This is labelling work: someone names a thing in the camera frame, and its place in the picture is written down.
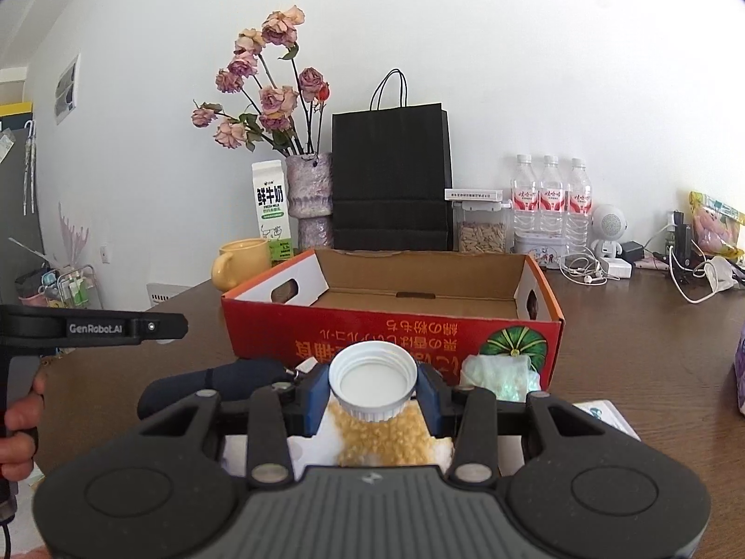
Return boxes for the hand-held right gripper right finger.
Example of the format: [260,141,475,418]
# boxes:
[416,364,612,487]

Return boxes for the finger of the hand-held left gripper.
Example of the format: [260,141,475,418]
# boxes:
[133,312,190,342]

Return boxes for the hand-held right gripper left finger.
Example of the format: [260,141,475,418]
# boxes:
[136,364,332,487]

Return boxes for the white plastic bottle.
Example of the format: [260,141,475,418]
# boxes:
[327,342,419,423]

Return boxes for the yellow white sheep plush toy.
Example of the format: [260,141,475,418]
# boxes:
[291,399,456,475]

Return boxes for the red cardboard box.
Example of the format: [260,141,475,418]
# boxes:
[221,247,565,392]

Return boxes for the green plastic bag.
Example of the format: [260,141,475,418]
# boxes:
[460,354,554,404]

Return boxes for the dark blue pouch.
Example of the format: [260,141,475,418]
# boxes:
[136,358,305,420]

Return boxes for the person's left hand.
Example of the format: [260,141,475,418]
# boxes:
[0,371,47,481]

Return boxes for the storage rack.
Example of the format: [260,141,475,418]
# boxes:
[14,265,104,311]

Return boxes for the yellow mug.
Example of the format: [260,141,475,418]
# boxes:
[210,238,272,293]

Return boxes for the grey refrigerator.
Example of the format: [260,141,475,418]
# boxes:
[0,102,46,280]

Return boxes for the white green milk carton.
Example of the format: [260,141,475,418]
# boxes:
[251,160,293,263]

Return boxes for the clear seed container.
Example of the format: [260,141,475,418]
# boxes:
[454,201,511,255]

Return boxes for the white booklet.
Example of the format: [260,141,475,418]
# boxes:
[573,400,642,444]

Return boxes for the decorated tin box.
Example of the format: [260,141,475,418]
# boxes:
[515,232,568,269]

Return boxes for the purple ceramic vase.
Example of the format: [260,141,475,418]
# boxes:
[285,152,334,250]

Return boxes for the white earphones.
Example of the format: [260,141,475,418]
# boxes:
[559,249,607,287]

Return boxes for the flat white box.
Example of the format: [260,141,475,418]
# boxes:
[445,188,505,205]

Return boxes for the black paper bag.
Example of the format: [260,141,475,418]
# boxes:
[331,68,454,253]

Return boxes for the clear water bottle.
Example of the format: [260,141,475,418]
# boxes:
[511,154,539,237]
[536,155,565,237]
[563,157,593,254]

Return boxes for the white round speaker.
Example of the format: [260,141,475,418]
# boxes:
[590,204,633,260]

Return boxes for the dried rose bouquet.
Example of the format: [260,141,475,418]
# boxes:
[192,6,331,158]

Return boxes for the black stand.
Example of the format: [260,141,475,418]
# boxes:
[671,210,695,270]

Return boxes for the purple plastic bag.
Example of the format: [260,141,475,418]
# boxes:
[730,325,745,416]

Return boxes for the white face mask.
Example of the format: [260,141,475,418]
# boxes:
[701,256,741,293]

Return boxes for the yellow snack packet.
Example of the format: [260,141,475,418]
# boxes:
[689,191,745,264]

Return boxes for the white wall panel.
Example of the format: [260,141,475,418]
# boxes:
[54,54,81,125]

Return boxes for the white cable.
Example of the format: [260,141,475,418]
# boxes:
[664,226,714,305]

